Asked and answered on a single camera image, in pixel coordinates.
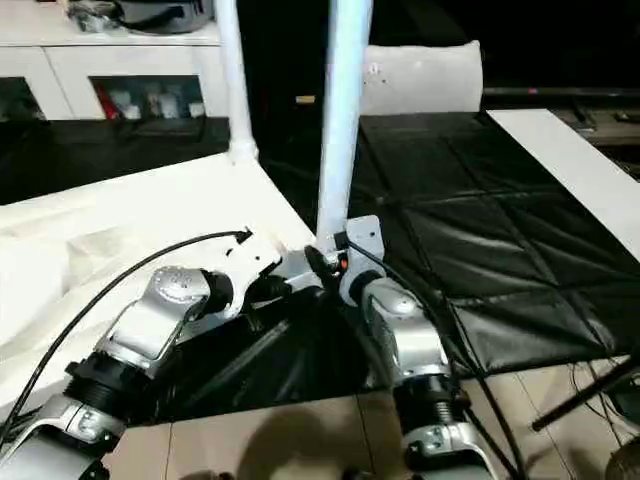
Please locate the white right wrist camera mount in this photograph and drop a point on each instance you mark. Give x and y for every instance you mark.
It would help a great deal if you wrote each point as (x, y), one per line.
(367, 235)

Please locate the black tall cabinet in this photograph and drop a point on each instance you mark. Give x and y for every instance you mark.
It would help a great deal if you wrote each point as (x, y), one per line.
(285, 50)

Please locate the white flat board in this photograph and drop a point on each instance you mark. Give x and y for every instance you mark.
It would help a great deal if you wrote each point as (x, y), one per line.
(575, 165)

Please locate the black bar red light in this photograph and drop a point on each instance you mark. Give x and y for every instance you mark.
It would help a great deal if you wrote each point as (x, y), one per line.
(560, 92)

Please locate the black work mat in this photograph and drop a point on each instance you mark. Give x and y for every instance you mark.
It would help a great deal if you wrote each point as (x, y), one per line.
(500, 260)

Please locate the white glass-door cabinet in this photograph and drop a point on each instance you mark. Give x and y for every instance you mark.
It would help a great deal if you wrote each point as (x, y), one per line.
(125, 60)

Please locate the red bottle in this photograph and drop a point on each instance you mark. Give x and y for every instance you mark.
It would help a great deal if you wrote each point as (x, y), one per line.
(106, 100)

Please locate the white printed jar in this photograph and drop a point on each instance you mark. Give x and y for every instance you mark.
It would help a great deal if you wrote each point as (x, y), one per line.
(167, 104)

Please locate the small white cup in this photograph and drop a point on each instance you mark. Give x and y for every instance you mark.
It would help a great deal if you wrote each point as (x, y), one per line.
(131, 111)
(196, 109)

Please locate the small tan label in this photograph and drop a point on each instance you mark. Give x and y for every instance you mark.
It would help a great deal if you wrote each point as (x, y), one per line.
(305, 99)

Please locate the black tripod leg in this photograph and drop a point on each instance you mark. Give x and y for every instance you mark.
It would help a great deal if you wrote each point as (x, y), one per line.
(585, 395)

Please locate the dark crumpled small pile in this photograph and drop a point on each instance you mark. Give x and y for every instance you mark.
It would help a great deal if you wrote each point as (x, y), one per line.
(92, 17)

